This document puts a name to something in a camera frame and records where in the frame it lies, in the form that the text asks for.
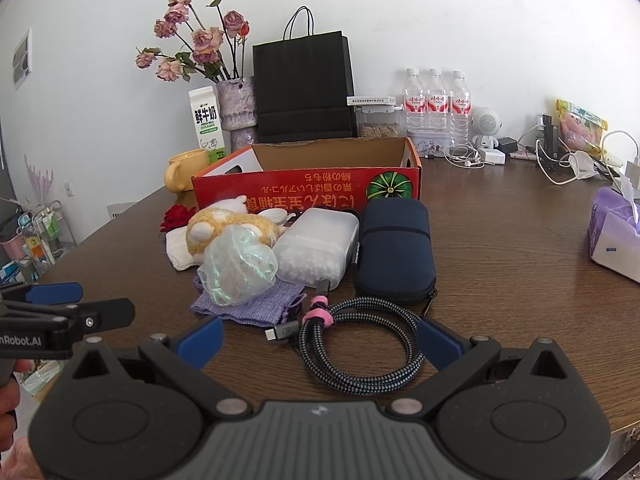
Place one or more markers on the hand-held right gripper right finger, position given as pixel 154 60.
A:
pixel 437 342

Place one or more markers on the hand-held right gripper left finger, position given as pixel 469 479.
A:
pixel 200 340

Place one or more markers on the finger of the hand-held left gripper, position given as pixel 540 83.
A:
pixel 50 293
pixel 100 312

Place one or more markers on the purple cloth pouch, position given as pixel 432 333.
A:
pixel 260 307

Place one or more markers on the clear plastic bag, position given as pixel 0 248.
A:
pixel 235 270

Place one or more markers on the white cloth pad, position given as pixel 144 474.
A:
pixel 180 252

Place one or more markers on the navy zip pouch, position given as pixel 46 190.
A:
pixel 395 250

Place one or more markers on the yellow plush toy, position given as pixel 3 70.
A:
pixel 220 222

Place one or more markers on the red fabric rose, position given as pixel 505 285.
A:
pixel 177 216

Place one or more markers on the translucent white box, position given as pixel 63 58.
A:
pixel 320 245

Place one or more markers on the red cardboard box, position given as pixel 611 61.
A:
pixel 300 190

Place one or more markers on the person's left hand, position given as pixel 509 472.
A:
pixel 6 400

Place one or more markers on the metal storage rack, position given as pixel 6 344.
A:
pixel 35 240

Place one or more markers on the dried lavender bunch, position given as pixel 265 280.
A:
pixel 39 180

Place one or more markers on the pink fuzzy clothing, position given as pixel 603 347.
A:
pixel 15 460

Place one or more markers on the yellow mug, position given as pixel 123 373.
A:
pixel 187 167

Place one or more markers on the white earphones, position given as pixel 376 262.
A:
pixel 470 162

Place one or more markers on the white power adapter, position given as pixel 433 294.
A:
pixel 492 156

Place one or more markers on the white printed tin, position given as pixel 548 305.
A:
pixel 430 142

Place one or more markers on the purple tissue pack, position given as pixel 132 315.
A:
pixel 612 230

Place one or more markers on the black power adapter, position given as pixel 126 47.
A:
pixel 510 145

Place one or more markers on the white green milk carton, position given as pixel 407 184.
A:
pixel 205 120

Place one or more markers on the clear seed container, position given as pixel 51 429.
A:
pixel 377 127

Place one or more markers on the white face mask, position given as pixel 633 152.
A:
pixel 585 165

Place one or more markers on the small black device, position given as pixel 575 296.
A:
pixel 549 135

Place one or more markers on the purple mottled vase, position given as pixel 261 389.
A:
pixel 235 105

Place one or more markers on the clear water bottle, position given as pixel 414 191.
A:
pixel 460 105
pixel 415 102
pixel 436 102

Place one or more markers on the flat white box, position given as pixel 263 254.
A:
pixel 370 100

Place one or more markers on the yellow snack packet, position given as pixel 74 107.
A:
pixel 580 125

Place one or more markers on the black paper bag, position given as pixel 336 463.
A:
pixel 300 85

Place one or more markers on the dried rose bouquet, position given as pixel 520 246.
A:
pixel 207 40

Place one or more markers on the wall socket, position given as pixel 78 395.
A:
pixel 69 189

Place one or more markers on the white wall charger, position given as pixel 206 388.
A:
pixel 632 170

